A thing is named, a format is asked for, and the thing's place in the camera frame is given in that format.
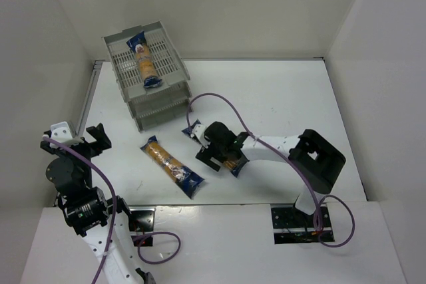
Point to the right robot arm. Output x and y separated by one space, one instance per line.
309 154

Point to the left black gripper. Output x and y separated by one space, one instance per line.
80 144

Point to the grey stacked tray shelf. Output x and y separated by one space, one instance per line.
150 107

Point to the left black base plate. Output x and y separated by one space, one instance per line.
141 222

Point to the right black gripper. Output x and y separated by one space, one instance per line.
209 153

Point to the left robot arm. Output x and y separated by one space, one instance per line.
102 223

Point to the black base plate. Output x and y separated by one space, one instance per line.
141 222
291 226

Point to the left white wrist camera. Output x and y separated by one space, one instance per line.
64 133

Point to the aluminium rail left edge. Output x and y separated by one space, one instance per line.
79 128

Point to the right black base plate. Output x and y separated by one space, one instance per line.
291 226

